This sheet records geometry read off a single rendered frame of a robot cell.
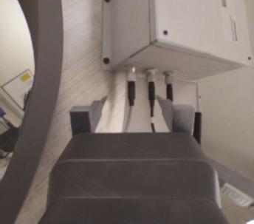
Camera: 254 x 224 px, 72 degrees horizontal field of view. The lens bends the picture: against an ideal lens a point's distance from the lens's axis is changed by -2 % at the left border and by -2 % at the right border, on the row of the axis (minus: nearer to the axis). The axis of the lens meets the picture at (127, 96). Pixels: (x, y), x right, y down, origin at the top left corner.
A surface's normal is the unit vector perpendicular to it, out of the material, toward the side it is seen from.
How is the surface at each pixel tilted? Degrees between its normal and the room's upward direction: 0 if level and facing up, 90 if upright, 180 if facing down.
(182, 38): 90
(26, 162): 90
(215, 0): 90
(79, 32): 90
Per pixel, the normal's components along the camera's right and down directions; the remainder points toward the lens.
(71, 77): 0.47, -0.12
